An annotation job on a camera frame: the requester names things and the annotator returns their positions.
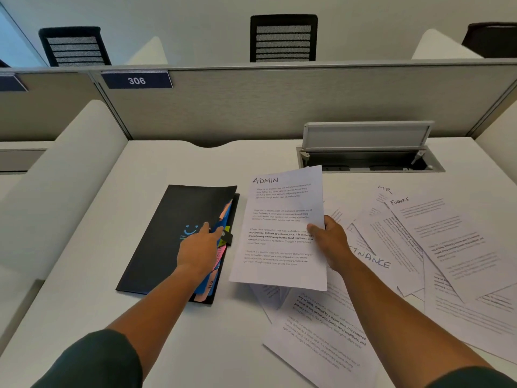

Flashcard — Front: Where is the grey fabric partition panel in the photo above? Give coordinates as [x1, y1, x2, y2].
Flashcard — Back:
[89, 60, 517, 148]

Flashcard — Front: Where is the green left sleeve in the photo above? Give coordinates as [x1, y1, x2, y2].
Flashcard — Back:
[31, 329, 143, 388]

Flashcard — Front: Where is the green sleeve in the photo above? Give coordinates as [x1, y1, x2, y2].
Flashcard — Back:
[428, 366, 517, 388]
[31, 329, 143, 388]

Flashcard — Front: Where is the thin white paper bundle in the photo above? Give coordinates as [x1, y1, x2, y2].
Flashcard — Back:
[229, 165, 328, 292]

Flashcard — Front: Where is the blue desk number sign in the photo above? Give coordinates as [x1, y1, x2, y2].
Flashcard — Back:
[0, 73, 29, 93]
[100, 71, 173, 90]

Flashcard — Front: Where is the person's right forearm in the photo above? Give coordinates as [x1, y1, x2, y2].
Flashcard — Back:
[339, 258, 492, 388]

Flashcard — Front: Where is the closed grey cable box lid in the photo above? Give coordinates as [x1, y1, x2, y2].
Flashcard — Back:
[0, 148, 47, 174]

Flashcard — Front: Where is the beige partition panel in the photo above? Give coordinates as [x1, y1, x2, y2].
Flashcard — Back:
[0, 70, 132, 142]

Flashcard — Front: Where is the person's left hand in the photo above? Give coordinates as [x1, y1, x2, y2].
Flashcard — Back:
[176, 221, 224, 286]

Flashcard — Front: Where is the pile of white papers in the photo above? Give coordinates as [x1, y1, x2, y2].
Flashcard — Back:
[250, 183, 517, 388]

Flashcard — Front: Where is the white side desk divider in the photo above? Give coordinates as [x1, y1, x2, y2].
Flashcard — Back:
[0, 100, 129, 281]
[476, 100, 517, 186]

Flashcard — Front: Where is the black mesh office chair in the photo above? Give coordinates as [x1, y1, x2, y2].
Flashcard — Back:
[38, 26, 112, 67]
[249, 13, 319, 63]

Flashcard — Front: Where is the person's right hand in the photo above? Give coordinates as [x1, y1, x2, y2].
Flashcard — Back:
[306, 215, 356, 275]

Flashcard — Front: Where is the person's left forearm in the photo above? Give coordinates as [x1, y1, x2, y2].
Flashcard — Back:
[107, 266, 211, 378]

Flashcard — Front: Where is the green right sleeve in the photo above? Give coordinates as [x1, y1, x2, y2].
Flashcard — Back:
[428, 366, 517, 388]

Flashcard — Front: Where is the black expanding folder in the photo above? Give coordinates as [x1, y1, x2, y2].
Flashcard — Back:
[116, 184, 240, 306]

